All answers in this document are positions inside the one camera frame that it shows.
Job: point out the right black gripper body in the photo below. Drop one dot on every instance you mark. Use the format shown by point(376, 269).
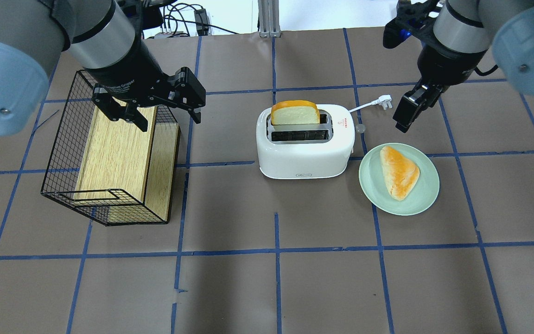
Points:
point(448, 65)

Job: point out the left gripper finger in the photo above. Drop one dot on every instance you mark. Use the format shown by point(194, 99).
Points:
point(114, 111)
point(188, 93)

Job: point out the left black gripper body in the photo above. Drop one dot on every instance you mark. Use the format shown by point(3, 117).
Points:
point(128, 69)

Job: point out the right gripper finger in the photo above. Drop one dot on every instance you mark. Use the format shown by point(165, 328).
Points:
point(407, 111)

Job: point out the white two-slot toaster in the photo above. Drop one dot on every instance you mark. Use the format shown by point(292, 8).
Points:
point(306, 151)

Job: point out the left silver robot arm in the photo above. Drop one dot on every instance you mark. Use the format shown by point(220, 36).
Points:
point(104, 36)

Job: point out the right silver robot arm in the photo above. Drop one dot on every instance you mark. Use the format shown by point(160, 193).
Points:
point(462, 37)

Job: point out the bread slice in toaster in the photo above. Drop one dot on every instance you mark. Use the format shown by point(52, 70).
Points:
point(294, 112)

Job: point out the triangular bread on plate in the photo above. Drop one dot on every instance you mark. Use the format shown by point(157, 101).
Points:
point(400, 173)

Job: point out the pale green plate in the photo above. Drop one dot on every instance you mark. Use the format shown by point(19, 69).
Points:
point(422, 196)

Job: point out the wooden board in basket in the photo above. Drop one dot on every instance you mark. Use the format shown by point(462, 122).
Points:
point(125, 174)

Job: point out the black wire basket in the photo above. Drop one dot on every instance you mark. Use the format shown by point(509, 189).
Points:
point(66, 155)

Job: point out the aluminium frame post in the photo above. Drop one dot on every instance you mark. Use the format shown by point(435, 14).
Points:
point(268, 19)

